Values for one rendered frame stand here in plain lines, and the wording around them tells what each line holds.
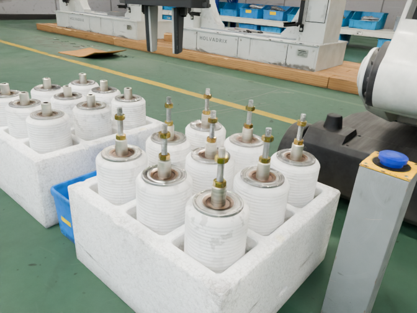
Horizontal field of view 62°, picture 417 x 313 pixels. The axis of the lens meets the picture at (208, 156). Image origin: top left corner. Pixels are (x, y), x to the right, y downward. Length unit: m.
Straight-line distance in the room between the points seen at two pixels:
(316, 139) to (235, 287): 0.60
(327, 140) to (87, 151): 0.63
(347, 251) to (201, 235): 0.26
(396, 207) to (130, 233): 0.40
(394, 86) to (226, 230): 0.48
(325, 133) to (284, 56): 1.81
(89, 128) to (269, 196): 0.54
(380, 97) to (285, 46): 1.99
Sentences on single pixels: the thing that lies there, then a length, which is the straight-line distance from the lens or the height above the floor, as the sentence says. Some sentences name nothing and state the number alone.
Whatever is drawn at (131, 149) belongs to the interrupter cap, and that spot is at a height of 0.25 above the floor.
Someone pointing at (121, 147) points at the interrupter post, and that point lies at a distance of 0.65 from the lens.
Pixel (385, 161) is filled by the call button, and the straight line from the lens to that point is 0.57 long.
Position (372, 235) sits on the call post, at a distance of 0.60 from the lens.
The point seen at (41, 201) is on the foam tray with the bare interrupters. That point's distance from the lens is 0.89.
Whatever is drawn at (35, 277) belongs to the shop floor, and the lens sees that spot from 0.81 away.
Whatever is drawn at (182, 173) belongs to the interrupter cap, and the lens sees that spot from 0.59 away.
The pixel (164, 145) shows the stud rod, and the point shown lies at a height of 0.31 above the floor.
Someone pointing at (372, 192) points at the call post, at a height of 0.28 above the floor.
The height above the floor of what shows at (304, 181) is 0.23.
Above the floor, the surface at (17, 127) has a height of 0.20.
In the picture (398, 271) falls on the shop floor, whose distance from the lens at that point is 0.91.
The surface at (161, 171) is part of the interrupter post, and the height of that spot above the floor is 0.26.
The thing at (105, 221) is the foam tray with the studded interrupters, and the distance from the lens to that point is 0.64.
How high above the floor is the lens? 0.53
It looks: 25 degrees down
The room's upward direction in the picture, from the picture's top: 3 degrees clockwise
